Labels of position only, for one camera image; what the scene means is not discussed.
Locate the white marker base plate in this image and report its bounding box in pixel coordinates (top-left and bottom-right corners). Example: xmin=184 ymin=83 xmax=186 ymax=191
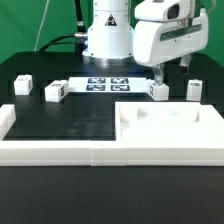
xmin=68 ymin=77 xmax=146 ymax=93

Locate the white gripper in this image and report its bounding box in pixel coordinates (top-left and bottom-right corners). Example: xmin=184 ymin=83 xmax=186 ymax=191
xmin=133 ymin=0 xmax=209 ymax=85

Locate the white U-shaped fence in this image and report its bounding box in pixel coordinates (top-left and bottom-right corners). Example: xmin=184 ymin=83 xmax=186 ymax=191
xmin=0 ymin=104 xmax=224 ymax=166

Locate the black cable bundle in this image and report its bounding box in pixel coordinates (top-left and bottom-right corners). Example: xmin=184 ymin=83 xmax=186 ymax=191
xmin=39 ymin=0 xmax=89 ymax=54

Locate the white square tabletop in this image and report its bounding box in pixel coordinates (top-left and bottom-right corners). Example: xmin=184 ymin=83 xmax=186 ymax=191
xmin=115 ymin=102 xmax=224 ymax=142

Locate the thin white cable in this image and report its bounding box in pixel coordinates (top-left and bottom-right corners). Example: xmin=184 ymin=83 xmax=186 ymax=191
xmin=33 ymin=0 xmax=52 ymax=53

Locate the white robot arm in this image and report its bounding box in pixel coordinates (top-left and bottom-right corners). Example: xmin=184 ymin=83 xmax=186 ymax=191
xmin=83 ymin=0 xmax=209 ymax=85

